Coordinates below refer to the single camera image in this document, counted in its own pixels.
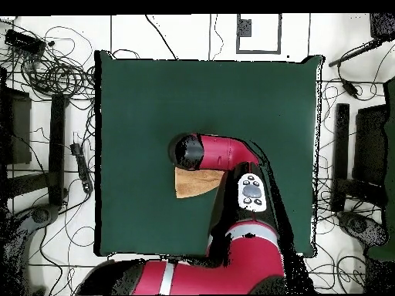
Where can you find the orange terry towel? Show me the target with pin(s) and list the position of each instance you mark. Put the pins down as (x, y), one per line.
(194, 185)

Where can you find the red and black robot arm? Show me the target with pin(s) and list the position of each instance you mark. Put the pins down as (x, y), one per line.
(240, 262)

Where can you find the black flat box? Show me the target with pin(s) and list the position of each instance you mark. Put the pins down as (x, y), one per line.
(18, 129)
(370, 145)

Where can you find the dark green table cloth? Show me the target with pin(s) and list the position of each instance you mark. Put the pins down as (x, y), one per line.
(139, 108)

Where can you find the small black power strip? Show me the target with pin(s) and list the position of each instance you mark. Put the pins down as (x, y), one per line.
(81, 166)

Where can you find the long black bar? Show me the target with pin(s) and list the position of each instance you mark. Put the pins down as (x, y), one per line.
(342, 138)
(57, 148)

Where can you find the black chair base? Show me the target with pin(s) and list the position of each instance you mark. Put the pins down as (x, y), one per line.
(358, 225)
(41, 215)

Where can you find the black power adapter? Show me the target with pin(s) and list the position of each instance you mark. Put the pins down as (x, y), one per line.
(350, 88)

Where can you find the black tripod rod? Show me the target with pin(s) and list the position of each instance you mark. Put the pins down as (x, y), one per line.
(355, 53)

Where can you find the black speckled box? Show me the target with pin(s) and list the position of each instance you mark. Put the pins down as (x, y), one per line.
(382, 26)

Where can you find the grey square frame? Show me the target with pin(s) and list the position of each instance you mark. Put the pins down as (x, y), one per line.
(237, 43)

